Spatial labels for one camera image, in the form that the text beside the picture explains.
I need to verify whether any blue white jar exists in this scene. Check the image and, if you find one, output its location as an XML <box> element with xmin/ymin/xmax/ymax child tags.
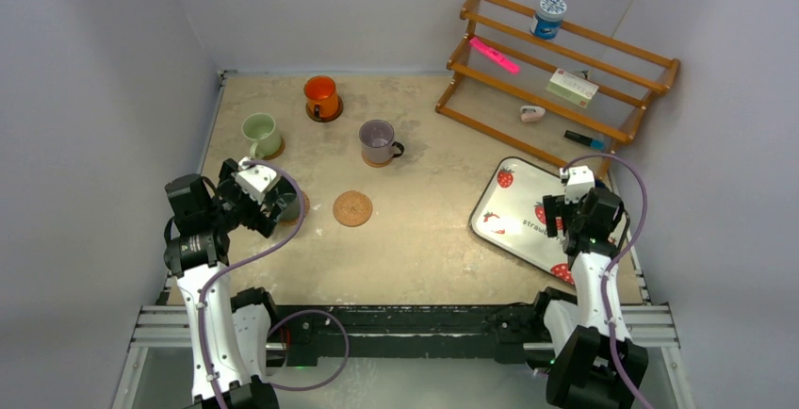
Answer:
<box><xmin>530</xmin><ymin>0</ymin><xmax>567</xmax><ymax>40</ymax></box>

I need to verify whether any pink purple mug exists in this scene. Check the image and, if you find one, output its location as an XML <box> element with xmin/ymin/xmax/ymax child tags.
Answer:
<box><xmin>358</xmin><ymin>119</ymin><xmax>405</xmax><ymax>162</ymax></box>

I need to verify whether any light green mug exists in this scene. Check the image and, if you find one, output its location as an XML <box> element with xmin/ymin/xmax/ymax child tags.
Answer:
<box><xmin>241</xmin><ymin>113</ymin><xmax>283</xmax><ymax>159</ymax></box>

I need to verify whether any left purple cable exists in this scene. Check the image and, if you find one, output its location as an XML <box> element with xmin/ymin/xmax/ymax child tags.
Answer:
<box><xmin>197</xmin><ymin>159</ymin><xmax>351</xmax><ymax>409</ymax></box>

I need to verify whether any wooden tiered shelf rack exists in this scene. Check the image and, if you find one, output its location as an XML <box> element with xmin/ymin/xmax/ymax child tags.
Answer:
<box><xmin>435</xmin><ymin>0</ymin><xmax>680</xmax><ymax>167</ymax></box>

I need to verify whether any dark grey mug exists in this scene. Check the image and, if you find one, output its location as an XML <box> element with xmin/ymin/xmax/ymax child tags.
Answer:
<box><xmin>275</xmin><ymin>193</ymin><xmax>302</xmax><ymax>223</ymax></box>

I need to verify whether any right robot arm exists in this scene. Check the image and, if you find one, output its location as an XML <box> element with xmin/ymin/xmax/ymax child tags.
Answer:
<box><xmin>529</xmin><ymin>166</ymin><xmax>649</xmax><ymax>408</ymax></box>

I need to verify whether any orange mug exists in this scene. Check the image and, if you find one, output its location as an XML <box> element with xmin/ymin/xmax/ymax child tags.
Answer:
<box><xmin>303</xmin><ymin>75</ymin><xmax>343</xmax><ymax>116</ymax></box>

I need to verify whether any dark brown wooden coaster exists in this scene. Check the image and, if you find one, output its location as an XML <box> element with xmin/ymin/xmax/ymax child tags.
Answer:
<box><xmin>305</xmin><ymin>104</ymin><xmax>344</xmax><ymax>123</ymax></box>

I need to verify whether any black blue marker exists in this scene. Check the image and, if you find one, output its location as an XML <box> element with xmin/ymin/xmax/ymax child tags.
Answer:
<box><xmin>563</xmin><ymin>130</ymin><xmax>605</xmax><ymax>151</ymax></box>

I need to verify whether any strawberry print tray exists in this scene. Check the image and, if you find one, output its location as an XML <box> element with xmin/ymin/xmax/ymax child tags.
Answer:
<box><xmin>469</xmin><ymin>156</ymin><xmax>574</xmax><ymax>285</ymax></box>

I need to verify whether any woven rattan coaster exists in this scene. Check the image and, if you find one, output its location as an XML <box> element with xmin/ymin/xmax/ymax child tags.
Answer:
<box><xmin>332</xmin><ymin>190</ymin><xmax>373</xmax><ymax>227</ymax></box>
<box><xmin>279</xmin><ymin>190</ymin><xmax>310</xmax><ymax>226</ymax></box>

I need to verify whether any green white box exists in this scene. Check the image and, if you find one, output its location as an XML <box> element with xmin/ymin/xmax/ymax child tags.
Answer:
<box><xmin>546</xmin><ymin>69</ymin><xmax>599</xmax><ymax>108</ymax></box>

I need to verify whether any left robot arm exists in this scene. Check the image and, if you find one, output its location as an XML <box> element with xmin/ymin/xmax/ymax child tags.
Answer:
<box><xmin>164</xmin><ymin>157</ymin><xmax>305</xmax><ymax>408</ymax></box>

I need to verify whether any pink highlighter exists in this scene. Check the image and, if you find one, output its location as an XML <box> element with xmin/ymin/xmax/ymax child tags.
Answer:
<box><xmin>468</xmin><ymin>37</ymin><xmax>520</xmax><ymax>74</ymax></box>

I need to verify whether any black aluminium mounting rail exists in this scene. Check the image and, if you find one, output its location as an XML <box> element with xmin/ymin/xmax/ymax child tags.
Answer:
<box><xmin>112</xmin><ymin>303</ymin><xmax>694</xmax><ymax>409</ymax></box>

